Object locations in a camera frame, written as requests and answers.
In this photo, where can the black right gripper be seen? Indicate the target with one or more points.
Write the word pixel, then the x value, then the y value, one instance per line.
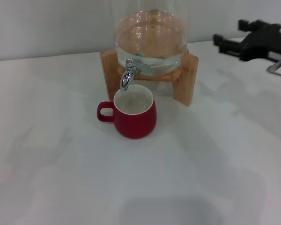
pixel 264 42

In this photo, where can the red ceramic cup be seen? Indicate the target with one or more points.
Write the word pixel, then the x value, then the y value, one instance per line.
pixel 135 124

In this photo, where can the chrome dispenser faucet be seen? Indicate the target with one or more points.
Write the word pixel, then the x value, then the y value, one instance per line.
pixel 126 77

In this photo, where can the wooden dispenser stand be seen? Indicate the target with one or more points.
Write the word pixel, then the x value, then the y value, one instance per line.
pixel 186 79

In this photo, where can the glass water dispenser jar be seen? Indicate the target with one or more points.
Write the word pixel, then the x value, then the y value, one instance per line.
pixel 152 35

